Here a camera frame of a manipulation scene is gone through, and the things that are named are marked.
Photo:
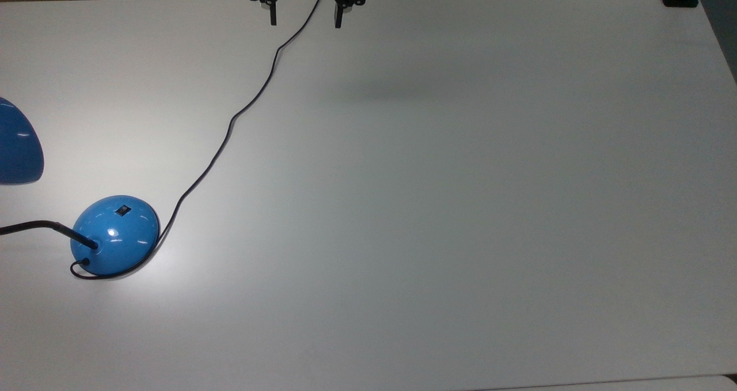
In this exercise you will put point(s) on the blue gooseneck desk lamp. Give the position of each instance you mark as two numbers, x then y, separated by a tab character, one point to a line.
115	235

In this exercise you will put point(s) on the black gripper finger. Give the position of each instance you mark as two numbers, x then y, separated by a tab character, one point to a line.
339	11
272	12

